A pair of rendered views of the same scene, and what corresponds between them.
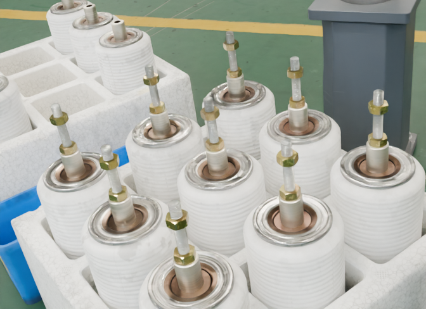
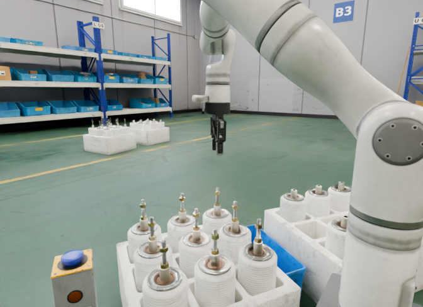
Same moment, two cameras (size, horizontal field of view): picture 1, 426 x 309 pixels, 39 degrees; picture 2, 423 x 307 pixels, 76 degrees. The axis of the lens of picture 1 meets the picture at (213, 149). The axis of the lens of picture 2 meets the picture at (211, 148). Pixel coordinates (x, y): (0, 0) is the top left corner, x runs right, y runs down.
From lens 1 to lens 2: 0.93 m
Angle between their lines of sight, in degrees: 89
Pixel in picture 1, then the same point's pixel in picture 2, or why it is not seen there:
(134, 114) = (312, 255)
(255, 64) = not seen: outside the picture
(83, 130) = (293, 237)
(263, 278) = not seen: hidden behind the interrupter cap
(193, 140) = (224, 237)
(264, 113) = (242, 262)
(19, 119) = (289, 214)
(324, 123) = (211, 271)
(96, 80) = not seen: hidden behind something
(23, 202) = (263, 235)
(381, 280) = (131, 295)
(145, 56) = (337, 240)
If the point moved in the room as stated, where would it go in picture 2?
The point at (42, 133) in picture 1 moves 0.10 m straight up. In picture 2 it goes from (286, 224) to (287, 198)
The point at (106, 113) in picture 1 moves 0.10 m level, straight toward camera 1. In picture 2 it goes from (303, 240) to (272, 241)
